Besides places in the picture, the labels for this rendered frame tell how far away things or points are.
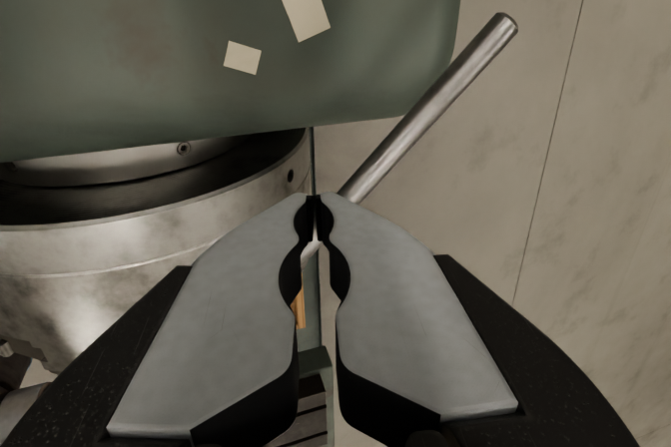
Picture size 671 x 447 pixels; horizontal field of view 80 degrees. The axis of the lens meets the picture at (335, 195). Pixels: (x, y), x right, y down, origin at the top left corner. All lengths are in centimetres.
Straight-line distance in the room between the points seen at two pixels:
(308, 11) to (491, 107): 177
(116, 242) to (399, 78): 19
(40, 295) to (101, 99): 14
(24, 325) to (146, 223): 12
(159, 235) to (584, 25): 205
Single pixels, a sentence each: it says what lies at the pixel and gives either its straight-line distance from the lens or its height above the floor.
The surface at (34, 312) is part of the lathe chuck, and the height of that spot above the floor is 123.
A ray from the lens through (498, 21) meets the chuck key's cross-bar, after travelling 19.
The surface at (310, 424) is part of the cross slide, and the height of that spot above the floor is 97.
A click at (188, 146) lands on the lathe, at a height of 118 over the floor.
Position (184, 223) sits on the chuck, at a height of 123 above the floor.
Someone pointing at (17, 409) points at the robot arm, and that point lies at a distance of 63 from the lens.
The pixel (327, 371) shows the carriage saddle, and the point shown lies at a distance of 92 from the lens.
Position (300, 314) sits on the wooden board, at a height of 91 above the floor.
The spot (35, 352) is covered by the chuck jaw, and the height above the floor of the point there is 121.
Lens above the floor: 147
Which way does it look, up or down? 57 degrees down
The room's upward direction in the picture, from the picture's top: 146 degrees clockwise
